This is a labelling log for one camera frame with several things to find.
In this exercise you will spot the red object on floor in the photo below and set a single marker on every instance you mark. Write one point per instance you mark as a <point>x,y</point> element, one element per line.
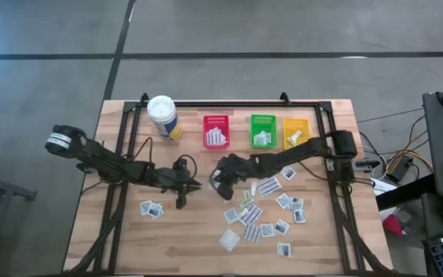
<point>392,225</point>

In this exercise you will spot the red plastic basket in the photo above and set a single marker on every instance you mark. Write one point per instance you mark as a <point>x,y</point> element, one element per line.
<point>216,121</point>

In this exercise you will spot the blue striped bandage wrapper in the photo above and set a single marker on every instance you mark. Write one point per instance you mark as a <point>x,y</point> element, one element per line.
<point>252,214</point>
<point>251,233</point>
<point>269,185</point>
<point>214,138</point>

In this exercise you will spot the plain white bandage wrapper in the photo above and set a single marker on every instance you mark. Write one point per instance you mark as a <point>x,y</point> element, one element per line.
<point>222,140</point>

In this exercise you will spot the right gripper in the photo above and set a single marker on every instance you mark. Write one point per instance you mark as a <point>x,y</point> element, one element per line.
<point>238,167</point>

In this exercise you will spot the small green print bandage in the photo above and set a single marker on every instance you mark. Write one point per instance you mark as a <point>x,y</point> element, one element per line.
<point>247,202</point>
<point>247,195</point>

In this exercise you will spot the black power brick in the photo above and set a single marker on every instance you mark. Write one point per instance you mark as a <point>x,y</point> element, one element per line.
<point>400,168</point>

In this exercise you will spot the white gauze pad packet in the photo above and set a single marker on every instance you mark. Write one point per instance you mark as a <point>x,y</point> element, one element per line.
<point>214,175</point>
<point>229,239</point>

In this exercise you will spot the white paper sheet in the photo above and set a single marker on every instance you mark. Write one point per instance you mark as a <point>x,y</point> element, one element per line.
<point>381,186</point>

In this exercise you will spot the wipes canister with white lid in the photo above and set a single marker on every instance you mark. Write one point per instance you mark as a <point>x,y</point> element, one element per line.
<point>162,113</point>

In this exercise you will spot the yellow plastic basket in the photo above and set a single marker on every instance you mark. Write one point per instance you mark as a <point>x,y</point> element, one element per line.
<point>303,125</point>

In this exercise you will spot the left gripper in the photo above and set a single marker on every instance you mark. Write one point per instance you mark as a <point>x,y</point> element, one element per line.
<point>173,177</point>

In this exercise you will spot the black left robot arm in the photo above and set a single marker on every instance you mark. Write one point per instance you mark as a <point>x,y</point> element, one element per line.
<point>106,163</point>

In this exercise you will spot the dark metal floor stand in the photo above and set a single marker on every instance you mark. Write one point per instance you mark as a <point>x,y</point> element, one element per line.
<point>10,189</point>

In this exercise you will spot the small white bandage strip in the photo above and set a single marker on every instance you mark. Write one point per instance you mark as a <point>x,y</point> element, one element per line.
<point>253,188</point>
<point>291,141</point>
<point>243,212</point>
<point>297,134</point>

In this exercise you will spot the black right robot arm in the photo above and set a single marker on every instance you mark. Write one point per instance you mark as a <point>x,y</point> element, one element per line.
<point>294,152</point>

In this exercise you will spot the white alcohol prep pad packet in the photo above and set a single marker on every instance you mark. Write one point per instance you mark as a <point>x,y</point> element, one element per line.
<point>265,142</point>
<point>267,230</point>
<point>155,210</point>
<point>231,215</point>
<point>296,202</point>
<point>283,200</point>
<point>257,141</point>
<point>269,137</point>
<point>281,227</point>
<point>299,216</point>
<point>288,172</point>
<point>284,249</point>
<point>145,207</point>
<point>263,135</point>

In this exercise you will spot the green plastic basket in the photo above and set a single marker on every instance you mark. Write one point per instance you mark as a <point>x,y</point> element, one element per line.
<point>263,122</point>

